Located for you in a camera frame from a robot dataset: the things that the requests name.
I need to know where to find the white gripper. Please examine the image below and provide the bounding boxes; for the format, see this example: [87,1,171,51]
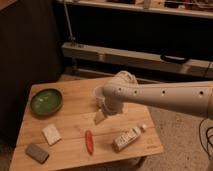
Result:
[94,98,124,125]

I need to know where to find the red pepper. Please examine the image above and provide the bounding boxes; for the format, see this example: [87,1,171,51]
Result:
[85,130,94,155]

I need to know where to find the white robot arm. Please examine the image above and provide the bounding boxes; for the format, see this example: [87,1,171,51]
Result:
[94,71,213,124]

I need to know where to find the green ceramic bowl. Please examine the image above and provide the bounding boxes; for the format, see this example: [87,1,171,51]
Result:
[30,88,63,116]

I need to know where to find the white tube bottle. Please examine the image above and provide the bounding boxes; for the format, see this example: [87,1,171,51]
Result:
[112,124,147,152]

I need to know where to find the wooden table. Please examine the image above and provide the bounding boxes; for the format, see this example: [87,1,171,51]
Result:
[9,78,163,171]

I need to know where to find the white sponge block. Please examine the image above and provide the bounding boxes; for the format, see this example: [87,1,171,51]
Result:
[42,124,61,146]

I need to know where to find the grey sponge block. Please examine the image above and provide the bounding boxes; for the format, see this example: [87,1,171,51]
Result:
[25,144,49,164]

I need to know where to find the metal pole stand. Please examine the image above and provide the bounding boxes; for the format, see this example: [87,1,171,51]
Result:
[63,0,76,46]

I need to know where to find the long wooden shelf beam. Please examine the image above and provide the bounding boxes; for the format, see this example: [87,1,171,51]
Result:
[61,42,213,79]

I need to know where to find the upper wooden shelf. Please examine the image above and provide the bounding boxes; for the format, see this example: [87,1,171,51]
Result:
[57,0,213,19]

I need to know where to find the black cables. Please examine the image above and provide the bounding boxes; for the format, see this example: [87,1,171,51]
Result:
[198,118,213,159]

